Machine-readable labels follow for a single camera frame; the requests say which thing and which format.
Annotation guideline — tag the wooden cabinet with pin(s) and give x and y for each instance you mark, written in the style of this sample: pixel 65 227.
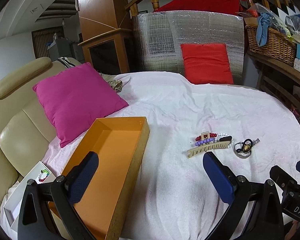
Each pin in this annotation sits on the wooden cabinet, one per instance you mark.
pixel 106 31

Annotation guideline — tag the patterned fabric bundle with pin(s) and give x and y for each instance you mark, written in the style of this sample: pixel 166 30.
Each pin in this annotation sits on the patterned fabric bundle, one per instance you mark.
pixel 115 84

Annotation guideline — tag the blue cloth in basket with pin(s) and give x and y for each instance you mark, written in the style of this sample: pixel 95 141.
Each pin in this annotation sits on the blue cloth in basket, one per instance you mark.
pixel 264 21

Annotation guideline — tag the person's right hand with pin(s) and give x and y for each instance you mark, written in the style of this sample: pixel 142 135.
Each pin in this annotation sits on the person's right hand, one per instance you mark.
pixel 291 229

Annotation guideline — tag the beige leather sofa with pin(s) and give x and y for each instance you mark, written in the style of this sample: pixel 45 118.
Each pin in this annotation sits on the beige leather sofa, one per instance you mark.
pixel 25 131

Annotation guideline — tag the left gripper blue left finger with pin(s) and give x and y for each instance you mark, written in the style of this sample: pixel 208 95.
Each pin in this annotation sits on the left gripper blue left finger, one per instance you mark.
pixel 80 176

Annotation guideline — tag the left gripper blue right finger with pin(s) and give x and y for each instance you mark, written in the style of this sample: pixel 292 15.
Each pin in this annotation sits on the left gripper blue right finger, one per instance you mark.
pixel 220 176

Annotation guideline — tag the wicker basket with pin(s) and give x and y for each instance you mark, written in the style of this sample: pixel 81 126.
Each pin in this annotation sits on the wicker basket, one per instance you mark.
pixel 278 46

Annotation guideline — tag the white shallow box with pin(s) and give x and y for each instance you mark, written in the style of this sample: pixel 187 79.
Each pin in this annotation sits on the white shallow box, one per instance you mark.
pixel 40 174

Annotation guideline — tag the orange cardboard box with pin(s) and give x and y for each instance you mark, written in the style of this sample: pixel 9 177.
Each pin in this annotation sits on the orange cardboard box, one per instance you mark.
pixel 120 143

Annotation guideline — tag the silver metal wristwatch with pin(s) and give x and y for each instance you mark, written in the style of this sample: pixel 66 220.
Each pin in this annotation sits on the silver metal wristwatch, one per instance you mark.
pixel 248 144

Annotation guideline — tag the red pillow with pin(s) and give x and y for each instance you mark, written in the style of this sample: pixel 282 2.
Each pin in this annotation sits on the red pillow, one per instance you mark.
pixel 206 63

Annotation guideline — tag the wooden shelf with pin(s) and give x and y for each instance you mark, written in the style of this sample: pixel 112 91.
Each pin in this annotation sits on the wooden shelf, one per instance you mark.
pixel 278 80

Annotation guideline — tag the red blanket on railing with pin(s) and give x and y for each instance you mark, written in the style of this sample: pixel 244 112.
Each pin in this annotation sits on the red blanket on railing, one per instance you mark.
pixel 231 7

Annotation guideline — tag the silver foil insulation panel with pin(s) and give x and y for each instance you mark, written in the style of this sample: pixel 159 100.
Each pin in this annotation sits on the silver foil insulation panel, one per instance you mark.
pixel 160 35

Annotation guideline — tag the magenta pillow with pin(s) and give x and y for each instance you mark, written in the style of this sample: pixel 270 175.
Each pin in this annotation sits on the magenta pillow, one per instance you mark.
pixel 74 98

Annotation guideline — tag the beige hair claw clip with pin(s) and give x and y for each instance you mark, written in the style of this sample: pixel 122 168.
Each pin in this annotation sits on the beige hair claw clip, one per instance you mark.
pixel 208 147

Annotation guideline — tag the white pink bed blanket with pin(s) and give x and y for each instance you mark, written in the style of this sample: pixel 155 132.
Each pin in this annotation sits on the white pink bed blanket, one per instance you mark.
pixel 150 182

